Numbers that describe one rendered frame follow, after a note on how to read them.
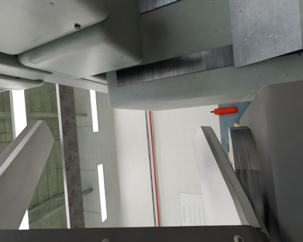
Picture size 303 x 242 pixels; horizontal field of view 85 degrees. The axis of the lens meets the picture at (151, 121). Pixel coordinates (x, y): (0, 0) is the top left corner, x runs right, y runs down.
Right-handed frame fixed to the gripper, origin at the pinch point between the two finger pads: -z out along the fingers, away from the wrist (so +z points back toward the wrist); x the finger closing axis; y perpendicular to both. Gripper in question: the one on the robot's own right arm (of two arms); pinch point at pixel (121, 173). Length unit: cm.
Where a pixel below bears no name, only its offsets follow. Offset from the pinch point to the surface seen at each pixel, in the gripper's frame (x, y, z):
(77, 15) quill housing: 10.1, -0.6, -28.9
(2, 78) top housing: 40, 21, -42
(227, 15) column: -26, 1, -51
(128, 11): 2.5, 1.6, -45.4
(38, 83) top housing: 35, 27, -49
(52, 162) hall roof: 263, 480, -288
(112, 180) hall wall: 70, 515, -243
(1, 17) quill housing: 22.3, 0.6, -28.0
